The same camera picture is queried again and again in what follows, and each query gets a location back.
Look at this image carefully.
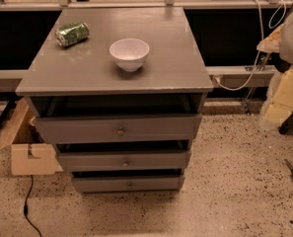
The grey top drawer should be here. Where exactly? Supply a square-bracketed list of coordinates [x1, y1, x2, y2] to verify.
[35, 114, 201, 144]

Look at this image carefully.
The white bowl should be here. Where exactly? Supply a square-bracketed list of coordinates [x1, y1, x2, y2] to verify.
[110, 39, 150, 72]

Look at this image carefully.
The grey drawer cabinet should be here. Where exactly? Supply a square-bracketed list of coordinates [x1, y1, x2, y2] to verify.
[16, 7, 212, 193]

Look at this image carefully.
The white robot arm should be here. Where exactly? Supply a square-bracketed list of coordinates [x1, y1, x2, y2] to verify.
[256, 11, 293, 130]

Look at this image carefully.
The black floor cable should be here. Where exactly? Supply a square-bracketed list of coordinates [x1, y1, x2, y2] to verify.
[23, 175, 43, 237]

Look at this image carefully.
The cardboard box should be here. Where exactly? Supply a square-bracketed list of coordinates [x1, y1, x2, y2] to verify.
[0, 99, 62, 176]

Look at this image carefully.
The white hanging cable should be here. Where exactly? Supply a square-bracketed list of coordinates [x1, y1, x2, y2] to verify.
[212, 0, 288, 92]

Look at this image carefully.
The grey middle drawer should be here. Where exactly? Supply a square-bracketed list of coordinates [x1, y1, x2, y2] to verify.
[58, 150, 191, 172]

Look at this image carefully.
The green soda can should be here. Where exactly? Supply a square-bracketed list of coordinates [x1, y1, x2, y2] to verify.
[54, 22, 90, 47]

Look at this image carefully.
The grey bottom drawer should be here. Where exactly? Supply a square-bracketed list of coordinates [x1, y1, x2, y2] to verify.
[72, 175, 184, 193]

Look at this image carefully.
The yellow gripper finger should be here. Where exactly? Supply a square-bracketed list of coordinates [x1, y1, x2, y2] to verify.
[256, 24, 284, 53]
[259, 65, 293, 129]

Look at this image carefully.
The grey drawer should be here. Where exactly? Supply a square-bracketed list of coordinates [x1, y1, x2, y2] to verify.
[35, 114, 201, 144]
[72, 175, 184, 193]
[58, 150, 191, 172]

